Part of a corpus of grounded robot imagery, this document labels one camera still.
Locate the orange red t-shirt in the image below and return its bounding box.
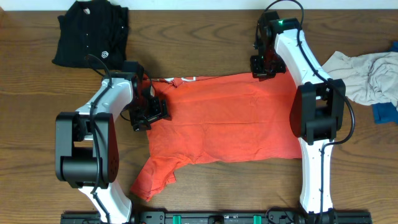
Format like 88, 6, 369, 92
131, 73, 301, 200

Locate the beige crumpled shirt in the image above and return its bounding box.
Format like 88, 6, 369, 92
322, 51, 397, 107

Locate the blue cloth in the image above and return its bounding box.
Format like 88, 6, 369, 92
371, 41, 397, 124

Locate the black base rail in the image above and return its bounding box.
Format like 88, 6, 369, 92
60, 205, 374, 224

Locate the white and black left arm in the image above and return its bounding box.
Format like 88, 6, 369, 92
55, 61, 170, 223

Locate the folded black shirt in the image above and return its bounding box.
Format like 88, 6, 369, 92
52, 1, 129, 70

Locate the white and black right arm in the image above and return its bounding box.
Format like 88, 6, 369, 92
250, 10, 346, 223

